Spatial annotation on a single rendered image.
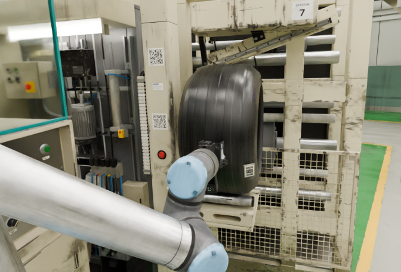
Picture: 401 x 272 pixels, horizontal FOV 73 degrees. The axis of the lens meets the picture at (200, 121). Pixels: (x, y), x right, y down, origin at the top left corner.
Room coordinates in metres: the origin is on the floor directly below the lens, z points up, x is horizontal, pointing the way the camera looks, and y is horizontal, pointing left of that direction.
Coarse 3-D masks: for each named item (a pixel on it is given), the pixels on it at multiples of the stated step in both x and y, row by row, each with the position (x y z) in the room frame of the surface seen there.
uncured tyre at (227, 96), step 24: (216, 72) 1.10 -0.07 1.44; (240, 72) 1.07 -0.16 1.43; (192, 96) 1.03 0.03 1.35; (216, 96) 1.00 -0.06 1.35; (240, 96) 0.98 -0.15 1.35; (192, 120) 0.98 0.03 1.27; (216, 120) 0.95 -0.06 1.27; (240, 120) 0.94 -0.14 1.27; (192, 144) 0.97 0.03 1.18; (240, 144) 0.92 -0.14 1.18; (240, 168) 0.94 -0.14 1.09; (240, 192) 1.03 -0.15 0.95
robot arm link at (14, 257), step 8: (0, 216) 0.49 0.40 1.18; (0, 224) 0.48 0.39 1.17; (0, 232) 0.47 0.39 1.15; (8, 232) 0.50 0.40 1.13; (0, 240) 0.47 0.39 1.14; (8, 240) 0.49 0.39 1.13; (0, 248) 0.46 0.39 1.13; (8, 248) 0.48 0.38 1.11; (0, 256) 0.46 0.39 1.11; (8, 256) 0.47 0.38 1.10; (16, 256) 0.49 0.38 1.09; (0, 264) 0.45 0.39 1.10; (8, 264) 0.47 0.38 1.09; (16, 264) 0.49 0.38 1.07
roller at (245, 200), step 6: (204, 198) 1.09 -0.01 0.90; (210, 198) 1.08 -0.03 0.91; (216, 198) 1.07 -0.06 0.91; (222, 198) 1.07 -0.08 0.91; (228, 198) 1.06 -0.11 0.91; (234, 198) 1.06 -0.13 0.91; (240, 198) 1.05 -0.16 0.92; (246, 198) 1.05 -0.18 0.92; (252, 198) 1.04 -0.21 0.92; (228, 204) 1.07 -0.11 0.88; (234, 204) 1.05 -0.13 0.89; (240, 204) 1.04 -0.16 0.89; (246, 204) 1.04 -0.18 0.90; (252, 204) 1.03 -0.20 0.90
